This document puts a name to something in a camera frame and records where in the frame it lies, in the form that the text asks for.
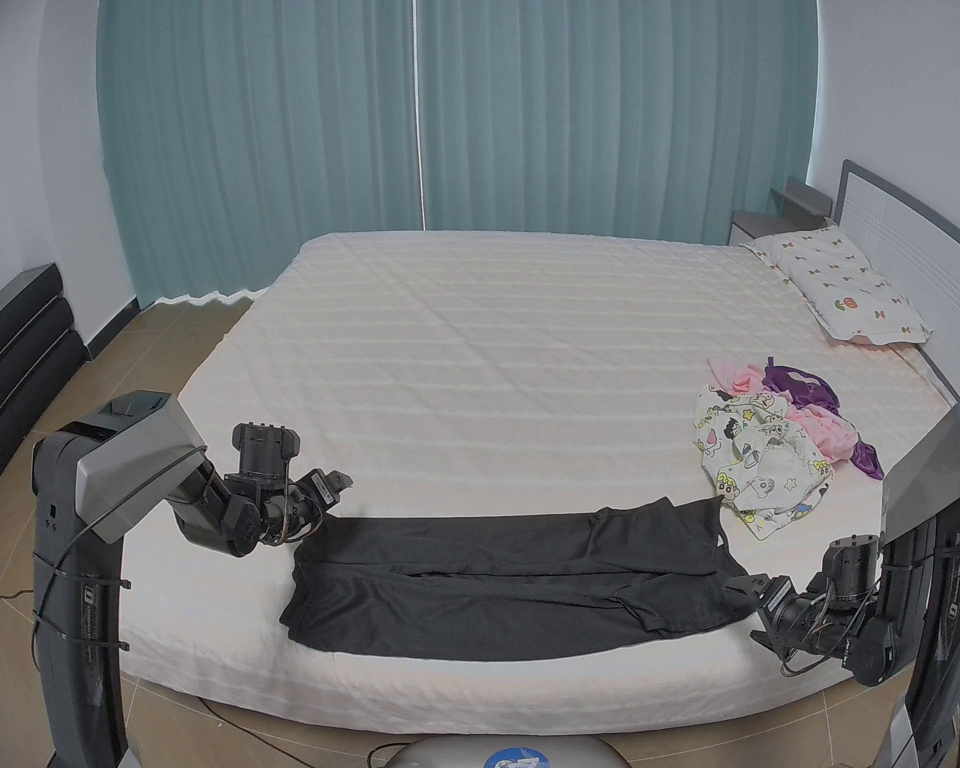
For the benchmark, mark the purple garment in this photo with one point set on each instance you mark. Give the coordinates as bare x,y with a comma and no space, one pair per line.
806,390

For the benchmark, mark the white printed garment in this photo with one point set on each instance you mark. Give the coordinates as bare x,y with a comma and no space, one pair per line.
765,457

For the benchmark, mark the bed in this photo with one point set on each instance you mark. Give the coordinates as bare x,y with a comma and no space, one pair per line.
487,337

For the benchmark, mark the white printed pillow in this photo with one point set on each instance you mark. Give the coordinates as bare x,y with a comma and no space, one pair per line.
847,289

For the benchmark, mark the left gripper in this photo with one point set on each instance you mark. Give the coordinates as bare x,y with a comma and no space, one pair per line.
311,502

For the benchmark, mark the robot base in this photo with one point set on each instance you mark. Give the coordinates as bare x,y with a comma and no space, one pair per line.
510,754

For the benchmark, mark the grey bedside table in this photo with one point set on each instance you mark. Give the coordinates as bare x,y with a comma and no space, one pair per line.
759,223

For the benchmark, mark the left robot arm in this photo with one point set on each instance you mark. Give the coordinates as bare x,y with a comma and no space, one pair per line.
120,465

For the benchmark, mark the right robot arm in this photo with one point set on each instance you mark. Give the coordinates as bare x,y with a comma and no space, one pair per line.
915,570

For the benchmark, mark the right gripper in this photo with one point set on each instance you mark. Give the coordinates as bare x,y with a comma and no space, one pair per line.
784,615

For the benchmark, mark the black T-shirt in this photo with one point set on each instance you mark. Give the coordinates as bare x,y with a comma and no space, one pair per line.
487,585

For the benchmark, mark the pink garment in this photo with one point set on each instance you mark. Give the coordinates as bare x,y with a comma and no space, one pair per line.
829,435

